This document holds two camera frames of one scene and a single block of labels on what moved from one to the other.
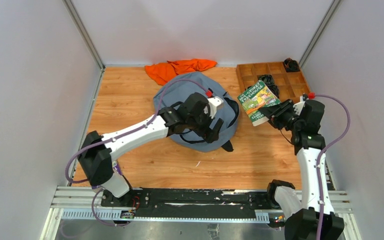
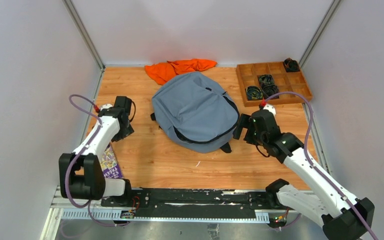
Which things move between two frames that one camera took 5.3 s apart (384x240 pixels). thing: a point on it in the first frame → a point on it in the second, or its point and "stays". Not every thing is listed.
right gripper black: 275,119 → 245,121
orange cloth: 162,72 stays
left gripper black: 207,129 → 126,129
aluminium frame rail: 82,203 stays
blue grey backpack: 178,88 stays
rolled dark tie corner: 291,65 stays
